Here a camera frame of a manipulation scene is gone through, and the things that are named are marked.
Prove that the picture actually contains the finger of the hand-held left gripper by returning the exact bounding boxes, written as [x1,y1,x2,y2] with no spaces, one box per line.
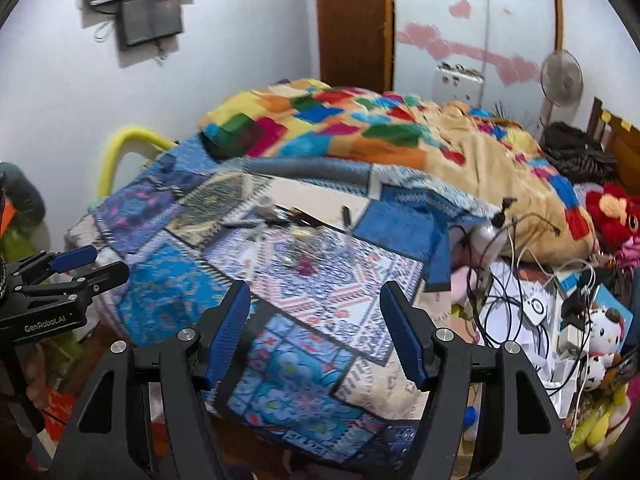
[14,259,132,307]
[0,245,99,287]

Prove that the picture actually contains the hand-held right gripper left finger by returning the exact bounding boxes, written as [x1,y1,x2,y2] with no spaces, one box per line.
[50,280,251,480]

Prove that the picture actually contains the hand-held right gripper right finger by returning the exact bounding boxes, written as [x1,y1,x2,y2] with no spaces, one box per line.
[379,280,586,480]

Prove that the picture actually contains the blue patterned bedsheet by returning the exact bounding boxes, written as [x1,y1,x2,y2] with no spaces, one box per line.
[65,135,501,467]

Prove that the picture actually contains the grey green cloth bundle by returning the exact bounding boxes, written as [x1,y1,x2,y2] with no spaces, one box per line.
[0,162,47,226]

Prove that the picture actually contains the clear plastic wrapper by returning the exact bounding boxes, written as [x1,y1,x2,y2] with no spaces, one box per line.
[282,232,328,268]

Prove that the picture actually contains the loose white papers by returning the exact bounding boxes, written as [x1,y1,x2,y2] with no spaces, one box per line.
[480,260,556,361]

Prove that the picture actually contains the yellow plastic chair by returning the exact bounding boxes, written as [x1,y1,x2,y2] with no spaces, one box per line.
[97,125,178,201]

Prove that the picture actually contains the black pens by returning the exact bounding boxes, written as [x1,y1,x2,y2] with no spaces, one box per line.
[265,207,326,229]

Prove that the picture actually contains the white charger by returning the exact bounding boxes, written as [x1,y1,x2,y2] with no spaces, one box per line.
[522,295,549,329]

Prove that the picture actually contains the white cat plush toy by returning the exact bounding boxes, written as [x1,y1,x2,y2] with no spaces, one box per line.
[582,307,633,391]

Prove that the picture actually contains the yellow plush toy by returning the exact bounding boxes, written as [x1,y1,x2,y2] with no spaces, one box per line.
[570,390,631,453]

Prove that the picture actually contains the colourful patchwork fleece blanket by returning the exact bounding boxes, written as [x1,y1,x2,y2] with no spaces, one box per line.
[197,78,598,261]

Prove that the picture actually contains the red plush toy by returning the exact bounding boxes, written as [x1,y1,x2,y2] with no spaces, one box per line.
[585,182,640,261]

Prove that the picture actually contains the black bag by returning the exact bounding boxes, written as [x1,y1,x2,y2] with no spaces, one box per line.
[542,121,618,186]

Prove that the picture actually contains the white box with knobs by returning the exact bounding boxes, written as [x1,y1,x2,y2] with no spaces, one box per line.
[436,61,486,106]

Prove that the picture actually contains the brown wooden headboard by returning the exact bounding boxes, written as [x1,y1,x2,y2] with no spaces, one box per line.
[587,97,640,196]

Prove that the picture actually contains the grey standing fan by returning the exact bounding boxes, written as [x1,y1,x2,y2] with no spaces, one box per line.
[537,50,584,136]

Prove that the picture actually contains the white wardrobe with pink stickers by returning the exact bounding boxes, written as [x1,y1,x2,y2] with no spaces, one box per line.
[392,0,566,126]

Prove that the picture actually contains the tangle of black cables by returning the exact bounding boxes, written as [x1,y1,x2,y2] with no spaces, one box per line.
[450,197,563,348]

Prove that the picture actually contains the small dark wall screen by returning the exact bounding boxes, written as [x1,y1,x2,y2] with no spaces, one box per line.
[117,0,185,51]

